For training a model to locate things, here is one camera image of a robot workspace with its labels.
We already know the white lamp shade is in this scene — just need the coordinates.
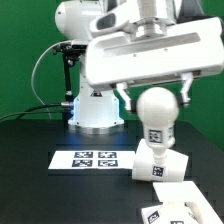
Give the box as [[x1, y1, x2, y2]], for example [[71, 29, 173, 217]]
[[132, 139, 188, 182]]

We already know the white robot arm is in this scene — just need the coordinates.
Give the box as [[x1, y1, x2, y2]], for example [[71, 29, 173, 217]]
[[55, 0, 224, 134]]

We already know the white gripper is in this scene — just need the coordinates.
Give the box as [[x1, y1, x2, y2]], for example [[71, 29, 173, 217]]
[[86, 17, 224, 114]]

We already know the black camera on stand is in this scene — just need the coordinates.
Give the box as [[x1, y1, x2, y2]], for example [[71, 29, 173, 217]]
[[52, 40, 88, 55]]

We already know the white lamp bulb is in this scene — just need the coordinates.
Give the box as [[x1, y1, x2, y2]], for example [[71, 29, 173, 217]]
[[137, 87, 179, 165]]

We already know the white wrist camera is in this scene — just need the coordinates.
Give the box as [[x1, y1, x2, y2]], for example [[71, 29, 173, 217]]
[[89, 8, 137, 37]]

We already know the white lamp base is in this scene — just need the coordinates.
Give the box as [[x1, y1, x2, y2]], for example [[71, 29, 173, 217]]
[[141, 181, 223, 224]]

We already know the white marker sheet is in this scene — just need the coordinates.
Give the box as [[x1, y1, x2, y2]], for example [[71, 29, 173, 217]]
[[48, 150, 135, 170]]

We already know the black camera stand pole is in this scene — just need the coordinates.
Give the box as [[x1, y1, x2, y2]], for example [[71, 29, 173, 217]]
[[62, 54, 74, 128]]

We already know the black cable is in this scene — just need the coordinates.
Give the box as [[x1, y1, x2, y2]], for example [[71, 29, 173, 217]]
[[0, 103, 64, 123]]

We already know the grey cable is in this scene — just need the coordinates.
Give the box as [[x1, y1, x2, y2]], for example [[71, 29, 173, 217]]
[[30, 40, 73, 120]]

